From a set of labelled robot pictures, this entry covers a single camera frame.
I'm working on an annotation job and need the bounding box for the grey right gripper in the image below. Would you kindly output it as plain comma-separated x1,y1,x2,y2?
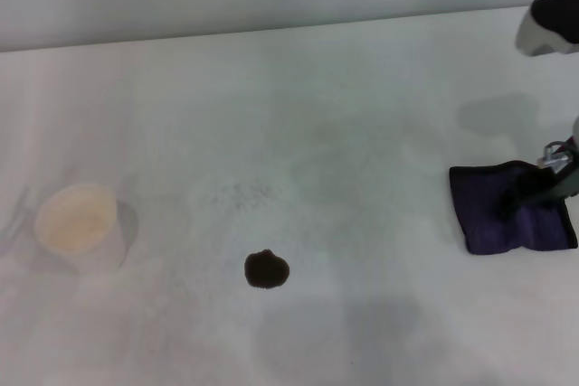
496,145,579,221

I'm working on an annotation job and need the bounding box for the purple rag with black edge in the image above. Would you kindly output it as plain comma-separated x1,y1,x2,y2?
449,159,579,257

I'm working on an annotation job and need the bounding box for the white paper cup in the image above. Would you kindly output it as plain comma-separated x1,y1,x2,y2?
34,183,139,270

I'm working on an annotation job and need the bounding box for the black liquid stain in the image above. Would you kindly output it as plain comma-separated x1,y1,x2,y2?
243,248,291,290

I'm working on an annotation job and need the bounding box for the silver ring cable connector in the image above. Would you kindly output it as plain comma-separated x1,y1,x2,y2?
537,137,573,175

